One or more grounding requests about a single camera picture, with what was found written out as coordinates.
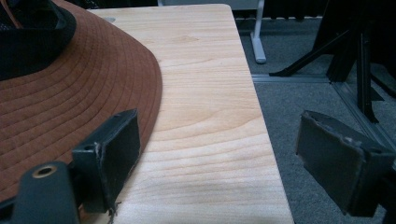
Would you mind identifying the black tripod stand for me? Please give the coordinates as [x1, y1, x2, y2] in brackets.
[268, 0, 396, 124]

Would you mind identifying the dark curtain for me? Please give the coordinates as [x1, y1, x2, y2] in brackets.
[264, 0, 329, 19]

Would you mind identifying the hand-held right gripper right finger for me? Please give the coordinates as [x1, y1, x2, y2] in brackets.
[294, 109, 396, 218]

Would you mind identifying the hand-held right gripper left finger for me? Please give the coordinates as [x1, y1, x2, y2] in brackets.
[71, 108, 142, 216]

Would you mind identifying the grey metal table leg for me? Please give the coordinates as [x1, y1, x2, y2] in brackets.
[249, 0, 268, 65]

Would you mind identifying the aluminium floor rail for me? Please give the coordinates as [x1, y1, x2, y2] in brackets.
[251, 73, 396, 154]

